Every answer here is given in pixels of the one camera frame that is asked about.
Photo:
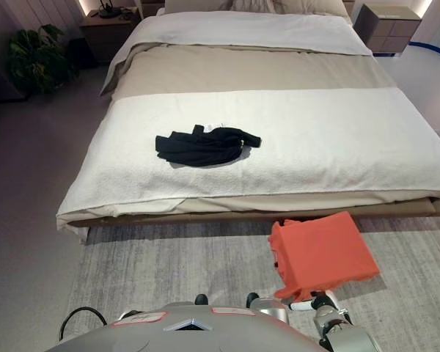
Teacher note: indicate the white folded bed sheet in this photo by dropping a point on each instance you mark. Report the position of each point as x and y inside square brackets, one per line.
[242, 29]

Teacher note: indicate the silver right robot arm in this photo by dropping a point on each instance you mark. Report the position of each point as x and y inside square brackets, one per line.
[337, 326]

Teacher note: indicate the bed with white blanket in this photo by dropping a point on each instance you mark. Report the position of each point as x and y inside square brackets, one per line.
[315, 146]

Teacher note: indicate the black clothes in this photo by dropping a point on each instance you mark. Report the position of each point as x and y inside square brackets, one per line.
[198, 148]

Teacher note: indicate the green potted plant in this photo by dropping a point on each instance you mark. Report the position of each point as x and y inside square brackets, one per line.
[36, 58]

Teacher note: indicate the dark brown nightstand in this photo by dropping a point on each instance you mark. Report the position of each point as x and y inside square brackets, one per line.
[106, 36]

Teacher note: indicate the silver right robot leg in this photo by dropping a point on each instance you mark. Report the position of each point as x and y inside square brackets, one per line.
[269, 309]

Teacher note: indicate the orange cloth on floor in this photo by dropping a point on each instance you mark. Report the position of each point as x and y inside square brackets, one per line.
[322, 253]

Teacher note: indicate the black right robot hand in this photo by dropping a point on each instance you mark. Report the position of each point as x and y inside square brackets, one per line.
[324, 301]

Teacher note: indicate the black stand on nightstand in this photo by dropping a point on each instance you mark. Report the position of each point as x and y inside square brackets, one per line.
[105, 14]

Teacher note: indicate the taupe two-tone nightstand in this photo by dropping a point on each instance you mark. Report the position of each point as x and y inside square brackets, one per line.
[386, 29]

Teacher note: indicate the grey robot torso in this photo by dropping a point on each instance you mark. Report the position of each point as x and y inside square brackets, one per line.
[190, 337]

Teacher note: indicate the beige duvet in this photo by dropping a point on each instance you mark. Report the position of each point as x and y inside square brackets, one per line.
[242, 69]

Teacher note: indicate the grey striped rug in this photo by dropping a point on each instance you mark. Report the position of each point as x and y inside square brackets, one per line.
[168, 264]

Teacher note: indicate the crumpled beige pillow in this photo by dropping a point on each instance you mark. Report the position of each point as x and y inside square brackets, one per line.
[278, 5]

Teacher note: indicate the dark low cabinet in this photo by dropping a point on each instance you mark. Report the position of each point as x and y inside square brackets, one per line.
[3, 84]

